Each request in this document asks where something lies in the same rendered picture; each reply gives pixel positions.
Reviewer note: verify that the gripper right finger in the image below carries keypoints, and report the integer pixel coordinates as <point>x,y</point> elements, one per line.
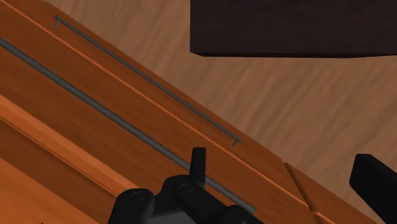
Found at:
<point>377,183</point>

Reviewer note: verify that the dark robot stand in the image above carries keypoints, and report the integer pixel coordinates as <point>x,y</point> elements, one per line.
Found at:
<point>291,28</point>

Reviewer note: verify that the brown wooden chest of drawers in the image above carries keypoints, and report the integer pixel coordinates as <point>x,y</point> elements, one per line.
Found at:
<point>93,80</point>

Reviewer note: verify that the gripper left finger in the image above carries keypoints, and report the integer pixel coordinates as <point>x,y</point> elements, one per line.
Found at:
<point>186,192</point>

